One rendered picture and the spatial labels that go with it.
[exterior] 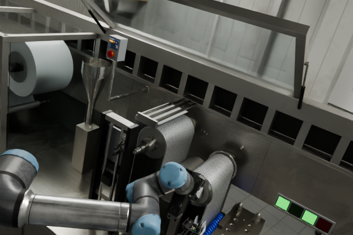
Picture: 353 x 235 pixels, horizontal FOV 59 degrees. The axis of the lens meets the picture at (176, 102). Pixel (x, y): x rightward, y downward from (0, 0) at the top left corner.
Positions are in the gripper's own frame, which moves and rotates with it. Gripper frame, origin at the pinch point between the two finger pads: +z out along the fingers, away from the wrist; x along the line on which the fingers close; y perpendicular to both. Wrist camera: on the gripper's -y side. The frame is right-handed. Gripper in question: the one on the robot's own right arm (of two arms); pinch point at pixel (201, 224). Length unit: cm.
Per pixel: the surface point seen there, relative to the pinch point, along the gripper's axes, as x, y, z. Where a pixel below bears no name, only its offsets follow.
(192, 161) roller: 18.1, 14.4, 16.2
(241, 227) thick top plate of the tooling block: -12.9, -6.1, 19.2
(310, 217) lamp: -36.3, 9.8, 29.4
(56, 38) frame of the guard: 102, 49, 3
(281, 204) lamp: -23.8, 8.8, 29.4
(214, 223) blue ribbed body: -2.5, -4.9, 10.4
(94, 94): 75, 28, 6
